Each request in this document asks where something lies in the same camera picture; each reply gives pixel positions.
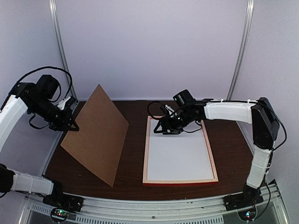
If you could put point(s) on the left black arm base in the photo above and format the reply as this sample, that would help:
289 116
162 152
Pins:
62 200

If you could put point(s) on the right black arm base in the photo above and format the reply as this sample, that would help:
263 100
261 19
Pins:
248 197

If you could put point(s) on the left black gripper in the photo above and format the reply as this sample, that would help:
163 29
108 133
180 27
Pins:
62 123

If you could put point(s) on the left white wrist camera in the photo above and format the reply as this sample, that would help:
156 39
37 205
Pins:
67 102

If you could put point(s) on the left aluminium corner post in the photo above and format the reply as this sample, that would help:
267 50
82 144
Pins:
55 21

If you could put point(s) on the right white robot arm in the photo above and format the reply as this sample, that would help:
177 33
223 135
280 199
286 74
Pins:
257 120

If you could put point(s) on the circuit board with leds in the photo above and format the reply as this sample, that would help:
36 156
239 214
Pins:
59 215
247 215

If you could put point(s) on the canyon woman photo print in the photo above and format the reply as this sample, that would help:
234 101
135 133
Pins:
180 154

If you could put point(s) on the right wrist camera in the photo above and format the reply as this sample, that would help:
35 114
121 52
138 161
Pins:
166 109

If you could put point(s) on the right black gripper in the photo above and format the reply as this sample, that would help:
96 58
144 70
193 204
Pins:
164 121

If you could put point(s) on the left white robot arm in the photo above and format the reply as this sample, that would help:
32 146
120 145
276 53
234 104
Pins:
26 119

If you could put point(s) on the brown cardboard backing board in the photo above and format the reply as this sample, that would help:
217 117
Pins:
99 142

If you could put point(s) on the red wooden picture frame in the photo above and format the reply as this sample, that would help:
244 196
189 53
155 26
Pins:
146 163

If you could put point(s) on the front aluminium rail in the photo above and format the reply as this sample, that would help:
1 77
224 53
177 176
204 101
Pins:
209 210

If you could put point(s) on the right circuit board with leds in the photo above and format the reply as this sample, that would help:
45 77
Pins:
247 215

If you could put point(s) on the left circuit board with leds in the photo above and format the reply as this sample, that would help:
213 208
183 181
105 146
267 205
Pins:
59 215

